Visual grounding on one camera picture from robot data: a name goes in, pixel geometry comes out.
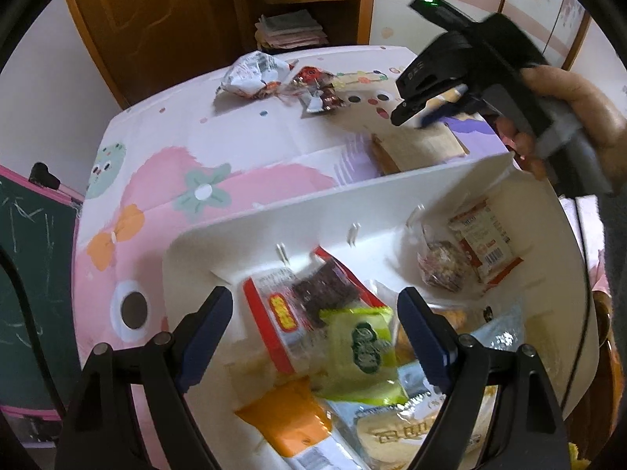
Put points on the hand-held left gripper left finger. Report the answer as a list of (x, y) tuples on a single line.
[(205, 347)]

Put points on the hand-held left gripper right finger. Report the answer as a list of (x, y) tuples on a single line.
[(426, 347)]

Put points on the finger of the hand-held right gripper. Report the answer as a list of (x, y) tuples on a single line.
[(443, 115), (406, 112)]

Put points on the brown toast packet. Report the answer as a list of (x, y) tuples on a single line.
[(421, 149)]

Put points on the translucent yellow ball snack packet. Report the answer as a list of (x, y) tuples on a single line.
[(458, 318)]

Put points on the clear pale snack packet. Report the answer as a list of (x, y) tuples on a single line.
[(254, 369)]

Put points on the white box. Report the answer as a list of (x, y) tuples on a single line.
[(343, 205)]

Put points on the person's right hand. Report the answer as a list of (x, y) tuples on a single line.
[(592, 103)]

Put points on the green snack packet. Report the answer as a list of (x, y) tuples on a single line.
[(362, 347)]

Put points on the small red wrapper packet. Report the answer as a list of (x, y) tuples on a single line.
[(326, 103), (311, 78)]

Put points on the clear mixed nut packet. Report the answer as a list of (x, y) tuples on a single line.
[(441, 262)]

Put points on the pale blue round cake packet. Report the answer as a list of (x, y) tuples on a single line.
[(387, 440)]

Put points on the orange snack packet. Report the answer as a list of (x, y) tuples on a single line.
[(289, 421)]

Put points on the brown wooden shelf cabinet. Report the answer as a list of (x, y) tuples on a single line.
[(362, 5)]

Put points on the red packet with dark pieces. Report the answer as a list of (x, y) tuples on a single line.
[(318, 293)]

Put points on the red and white snack packet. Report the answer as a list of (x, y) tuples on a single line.
[(485, 240)]

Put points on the stack of folded towels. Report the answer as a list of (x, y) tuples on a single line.
[(291, 29)]

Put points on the silver white snack packet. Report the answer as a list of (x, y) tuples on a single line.
[(250, 73)]

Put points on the brown wooden door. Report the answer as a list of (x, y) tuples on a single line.
[(147, 19)]

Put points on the green chalkboard with pink frame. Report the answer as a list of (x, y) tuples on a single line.
[(29, 254)]

